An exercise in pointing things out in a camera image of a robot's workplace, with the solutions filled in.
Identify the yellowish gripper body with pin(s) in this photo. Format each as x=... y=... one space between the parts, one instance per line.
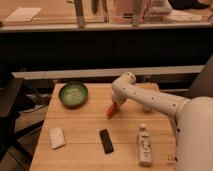
x=118 y=105

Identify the red pepper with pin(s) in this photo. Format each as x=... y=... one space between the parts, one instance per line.
x=112 y=110

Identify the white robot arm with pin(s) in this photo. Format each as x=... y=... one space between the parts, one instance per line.
x=191 y=120

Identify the white sponge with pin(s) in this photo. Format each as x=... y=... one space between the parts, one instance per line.
x=57 y=137

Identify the white cup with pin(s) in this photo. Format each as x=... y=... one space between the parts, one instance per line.
x=147 y=109

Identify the black remote control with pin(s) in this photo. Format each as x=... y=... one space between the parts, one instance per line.
x=106 y=141

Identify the green bowl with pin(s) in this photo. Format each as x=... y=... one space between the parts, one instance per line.
x=73 y=94

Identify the white bottle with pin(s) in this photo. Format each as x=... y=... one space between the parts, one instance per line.
x=144 y=147

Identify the black chair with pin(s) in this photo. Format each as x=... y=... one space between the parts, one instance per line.
x=13 y=100

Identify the white paper sheet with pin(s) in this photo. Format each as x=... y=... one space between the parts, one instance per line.
x=22 y=14

